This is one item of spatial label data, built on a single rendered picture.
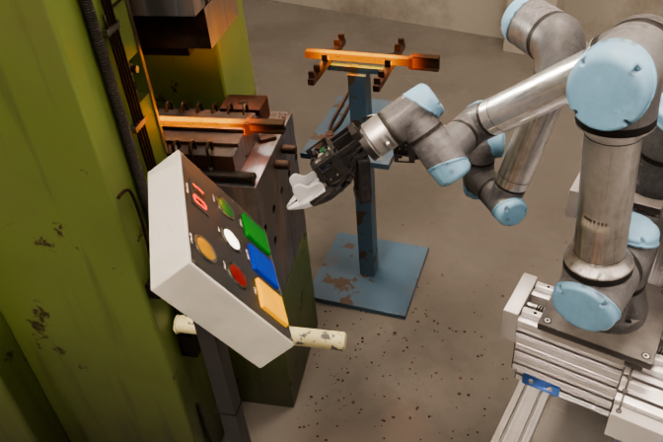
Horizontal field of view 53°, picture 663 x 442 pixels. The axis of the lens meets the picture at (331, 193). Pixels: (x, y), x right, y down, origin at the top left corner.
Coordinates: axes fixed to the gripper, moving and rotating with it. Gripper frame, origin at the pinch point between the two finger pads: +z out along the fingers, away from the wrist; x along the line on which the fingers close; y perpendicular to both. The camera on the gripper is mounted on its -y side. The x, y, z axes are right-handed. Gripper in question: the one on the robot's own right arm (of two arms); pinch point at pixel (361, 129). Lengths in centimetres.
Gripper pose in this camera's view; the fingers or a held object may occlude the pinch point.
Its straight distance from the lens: 168.0
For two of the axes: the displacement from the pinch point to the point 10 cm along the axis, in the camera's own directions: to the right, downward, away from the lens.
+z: -9.8, -0.6, 2.0
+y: 0.7, 8.0, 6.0
